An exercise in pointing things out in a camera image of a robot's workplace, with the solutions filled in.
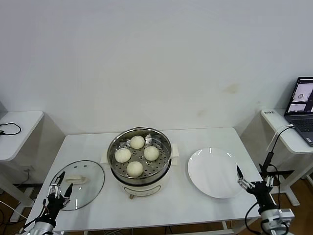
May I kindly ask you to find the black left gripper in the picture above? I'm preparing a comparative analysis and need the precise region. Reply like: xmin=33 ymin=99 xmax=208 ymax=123
xmin=46 ymin=171 xmax=74 ymax=217

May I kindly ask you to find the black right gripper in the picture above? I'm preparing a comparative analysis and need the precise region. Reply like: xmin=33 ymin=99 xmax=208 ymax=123
xmin=236 ymin=165 xmax=279 ymax=212

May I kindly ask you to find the white steamed baozi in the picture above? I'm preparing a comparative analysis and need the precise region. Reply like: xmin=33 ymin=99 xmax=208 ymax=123
xmin=114 ymin=148 xmax=132 ymax=164
xmin=130 ymin=135 xmax=145 ymax=149
xmin=126 ymin=161 xmax=144 ymax=178
xmin=143 ymin=146 xmax=160 ymax=162

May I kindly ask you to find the stainless steel steamer basket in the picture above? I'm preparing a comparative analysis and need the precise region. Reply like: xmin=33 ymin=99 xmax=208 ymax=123
xmin=99 ymin=126 xmax=180 ymax=181

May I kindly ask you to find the black hanging power adapter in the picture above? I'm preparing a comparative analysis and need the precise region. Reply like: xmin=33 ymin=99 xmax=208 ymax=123
xmin=262 ymin=151 xmax=274 ymax=172

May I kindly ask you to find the round glass pot lid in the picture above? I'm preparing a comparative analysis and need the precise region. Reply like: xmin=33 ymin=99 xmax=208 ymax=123
xmin=50 ymin=160 xmax=105 ymax=211

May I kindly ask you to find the white round plate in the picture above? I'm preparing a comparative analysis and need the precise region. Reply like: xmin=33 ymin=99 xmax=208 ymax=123
xmin=187 ymin=147 xmax=246 ymax=199

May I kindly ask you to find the white table underframe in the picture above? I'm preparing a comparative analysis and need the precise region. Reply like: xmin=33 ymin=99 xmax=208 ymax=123
xmin=52 ymin=218 xmax=257 ymax=235

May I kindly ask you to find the cream electric cooker base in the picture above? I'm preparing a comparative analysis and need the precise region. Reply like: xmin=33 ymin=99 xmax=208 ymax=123
xmin=110 ymin=156 xmax=180 ymax=200

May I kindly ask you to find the grey open laptop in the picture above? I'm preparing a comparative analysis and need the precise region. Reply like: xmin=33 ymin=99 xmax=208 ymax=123
xmin=284 ymin=76 xmax=313 ymax=147

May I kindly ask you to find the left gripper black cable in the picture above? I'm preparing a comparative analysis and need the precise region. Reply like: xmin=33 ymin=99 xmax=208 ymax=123
xmin=41 ymin=198 xmax=49 ymax=217

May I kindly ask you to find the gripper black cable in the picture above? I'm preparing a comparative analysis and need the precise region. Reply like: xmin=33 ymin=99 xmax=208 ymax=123
xmin=244 ymin=203 xmax=262 ymax=235
xmin=41 ymin=198 xmax=49 ymax=217

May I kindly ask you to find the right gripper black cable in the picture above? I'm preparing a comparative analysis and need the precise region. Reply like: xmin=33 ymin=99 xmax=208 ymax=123
xmin=244 ymin=203 xmax=262 ymax=235

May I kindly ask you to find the white laptop cable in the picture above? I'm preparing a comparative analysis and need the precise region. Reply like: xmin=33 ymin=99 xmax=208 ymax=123
xmin=266 ymin=124 xmax=294 ymax=151

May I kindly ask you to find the black adapter cable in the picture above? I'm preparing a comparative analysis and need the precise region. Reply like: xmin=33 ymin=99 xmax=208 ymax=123
xmin=268 ymin=125 xmax=294 ymax=211

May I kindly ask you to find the white floor cable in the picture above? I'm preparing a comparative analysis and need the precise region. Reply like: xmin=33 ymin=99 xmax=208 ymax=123
xmin=0 ymin=200 xmax=28 ymax=221

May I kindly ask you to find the thin black looped cable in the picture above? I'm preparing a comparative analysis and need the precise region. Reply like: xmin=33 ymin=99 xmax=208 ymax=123
xmin=0 ymin=121 xmax=22 ymax=136

